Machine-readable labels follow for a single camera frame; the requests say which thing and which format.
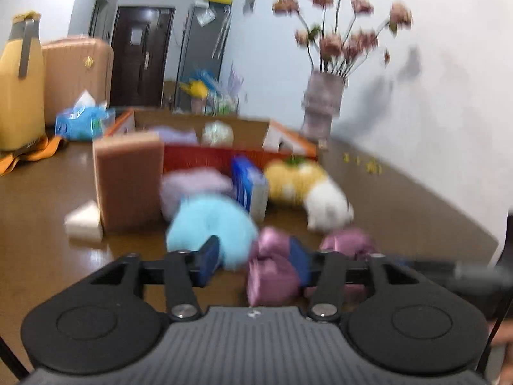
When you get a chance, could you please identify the white foam wedge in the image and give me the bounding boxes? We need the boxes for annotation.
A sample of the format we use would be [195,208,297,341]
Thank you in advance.
[64,200,104,243]

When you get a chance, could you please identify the blue white small carton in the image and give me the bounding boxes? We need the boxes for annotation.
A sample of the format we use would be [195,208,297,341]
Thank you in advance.
[231,156,269,223]

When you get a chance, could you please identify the orange strap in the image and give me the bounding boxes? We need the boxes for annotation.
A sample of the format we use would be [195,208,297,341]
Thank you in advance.
[0,134,67,176]

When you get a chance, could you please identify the pink satin bow scrunchie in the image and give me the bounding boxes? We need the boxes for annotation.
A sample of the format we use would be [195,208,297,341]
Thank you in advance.
[246,227,378,307]

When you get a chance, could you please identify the purple cloth in box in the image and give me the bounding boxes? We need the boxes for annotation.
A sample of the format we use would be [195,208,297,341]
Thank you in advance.
[149,126,198,145]

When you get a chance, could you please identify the dark brown entrance door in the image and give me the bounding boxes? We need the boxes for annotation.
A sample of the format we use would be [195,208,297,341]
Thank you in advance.
[110,6,175,107]

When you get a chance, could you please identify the grey cabinet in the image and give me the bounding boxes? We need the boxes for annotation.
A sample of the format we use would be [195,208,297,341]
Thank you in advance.
[174,1,231,111]

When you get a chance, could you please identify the yellow thermos jug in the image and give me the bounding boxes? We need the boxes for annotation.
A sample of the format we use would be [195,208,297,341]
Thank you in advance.
[0,11,45,151]

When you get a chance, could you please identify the blue tissue pack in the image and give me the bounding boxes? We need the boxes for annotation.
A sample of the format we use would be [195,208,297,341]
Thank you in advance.
[55,90,116,142]

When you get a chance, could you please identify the pink ribbed vase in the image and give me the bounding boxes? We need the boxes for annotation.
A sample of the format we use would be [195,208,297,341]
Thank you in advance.
[301,71,346,140]

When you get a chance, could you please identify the lilac fluffy headband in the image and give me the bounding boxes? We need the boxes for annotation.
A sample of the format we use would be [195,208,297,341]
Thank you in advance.
[159,168,235,222]

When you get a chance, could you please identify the red orange cardboard box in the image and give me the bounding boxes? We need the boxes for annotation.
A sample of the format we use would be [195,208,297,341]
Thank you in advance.
[105,107,318,175]

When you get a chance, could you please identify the pink beige suitcase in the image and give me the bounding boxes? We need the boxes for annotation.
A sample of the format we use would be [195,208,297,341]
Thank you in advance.
[42,36,114,125]

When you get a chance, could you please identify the light blue fluffy plush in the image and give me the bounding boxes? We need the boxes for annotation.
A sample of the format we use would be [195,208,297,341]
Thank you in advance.
[165,194,258,270]

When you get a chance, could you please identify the yellow crumbs on table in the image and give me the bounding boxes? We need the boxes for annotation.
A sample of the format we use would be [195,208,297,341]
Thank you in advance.
[342,152,383,175]

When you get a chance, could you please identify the yellow white alpaca plush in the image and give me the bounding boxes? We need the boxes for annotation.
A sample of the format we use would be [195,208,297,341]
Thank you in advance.
[264,160,354,233]

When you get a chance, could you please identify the white iridescent pouf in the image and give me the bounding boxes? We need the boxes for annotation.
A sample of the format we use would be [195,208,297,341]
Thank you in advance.
[202,120,234,146]

